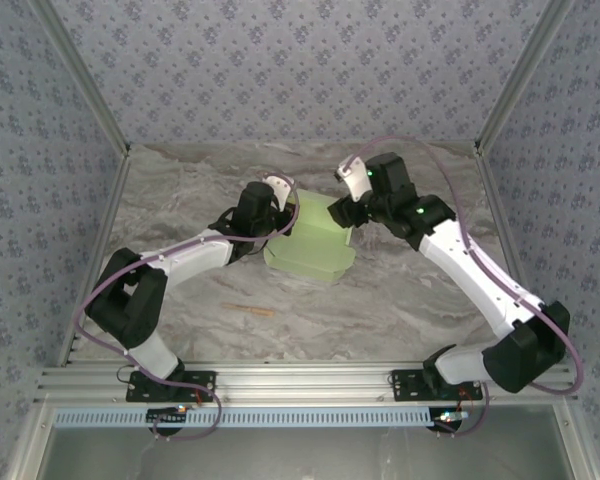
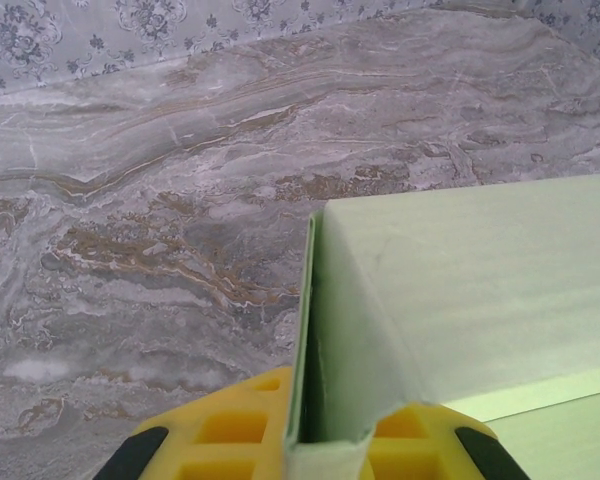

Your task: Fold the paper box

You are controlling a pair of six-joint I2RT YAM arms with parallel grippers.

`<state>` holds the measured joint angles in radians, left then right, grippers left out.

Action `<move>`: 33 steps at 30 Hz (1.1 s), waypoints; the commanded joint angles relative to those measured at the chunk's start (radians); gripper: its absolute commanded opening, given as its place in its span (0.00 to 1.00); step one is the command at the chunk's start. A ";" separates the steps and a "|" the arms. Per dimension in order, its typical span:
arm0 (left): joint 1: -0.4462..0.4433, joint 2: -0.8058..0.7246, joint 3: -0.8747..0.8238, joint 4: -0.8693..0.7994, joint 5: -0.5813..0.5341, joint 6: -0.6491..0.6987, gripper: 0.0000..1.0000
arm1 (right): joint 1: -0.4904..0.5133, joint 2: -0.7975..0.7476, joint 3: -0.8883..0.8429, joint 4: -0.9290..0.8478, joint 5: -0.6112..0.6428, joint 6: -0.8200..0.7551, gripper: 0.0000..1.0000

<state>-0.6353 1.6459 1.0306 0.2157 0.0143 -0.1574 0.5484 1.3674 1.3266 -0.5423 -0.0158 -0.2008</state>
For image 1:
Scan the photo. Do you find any light green paper box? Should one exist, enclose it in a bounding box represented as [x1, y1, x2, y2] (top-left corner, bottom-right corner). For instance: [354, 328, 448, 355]
[262, 188, 357, 287]

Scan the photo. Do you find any small wooden stick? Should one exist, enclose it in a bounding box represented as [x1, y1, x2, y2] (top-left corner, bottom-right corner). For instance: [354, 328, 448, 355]
[221, 302, 275, 318]

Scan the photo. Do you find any small black circuit board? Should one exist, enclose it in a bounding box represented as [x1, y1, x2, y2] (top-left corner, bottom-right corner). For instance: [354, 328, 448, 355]
[146, 405, 189, 427]
[431, 408, 469, 432]

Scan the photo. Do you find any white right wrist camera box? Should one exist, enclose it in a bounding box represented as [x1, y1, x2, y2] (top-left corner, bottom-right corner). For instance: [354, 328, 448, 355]
[333, 154, 374, 204]

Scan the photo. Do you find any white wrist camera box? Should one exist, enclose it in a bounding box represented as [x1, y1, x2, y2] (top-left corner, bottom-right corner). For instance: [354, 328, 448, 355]
[261, 172, 297, 210]
[333, 154, 374, 204]

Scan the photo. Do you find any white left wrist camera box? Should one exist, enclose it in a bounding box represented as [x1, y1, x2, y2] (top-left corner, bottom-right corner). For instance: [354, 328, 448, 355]
[261, 172, 297, 210]

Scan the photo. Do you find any aluminium table side rail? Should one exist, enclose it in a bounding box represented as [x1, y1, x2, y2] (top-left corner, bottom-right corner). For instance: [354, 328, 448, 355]
[474, 144, 552, 365]
[57, 149, 132, 367]

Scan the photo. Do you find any aluminium mounting rail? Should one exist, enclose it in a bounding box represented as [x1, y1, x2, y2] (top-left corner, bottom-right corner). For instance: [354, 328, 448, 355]
[32, 363, 579, 404]

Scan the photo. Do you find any aluminium frame post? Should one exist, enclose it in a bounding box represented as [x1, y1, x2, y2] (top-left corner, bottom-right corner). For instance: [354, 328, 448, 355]
[473, 0, 576, 156]
[29, 0, 132, 156]

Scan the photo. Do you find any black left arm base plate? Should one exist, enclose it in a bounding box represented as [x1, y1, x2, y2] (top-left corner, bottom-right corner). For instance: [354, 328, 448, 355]
[125, 370, 217, 403]

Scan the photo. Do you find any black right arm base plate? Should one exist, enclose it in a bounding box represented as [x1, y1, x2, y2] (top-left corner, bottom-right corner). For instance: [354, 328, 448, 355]
[390, 369, 484, 403]

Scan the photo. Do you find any light blue slotted cable duct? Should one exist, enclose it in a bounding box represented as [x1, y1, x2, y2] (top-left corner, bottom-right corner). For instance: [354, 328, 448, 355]
[52, 406, 432, 429]

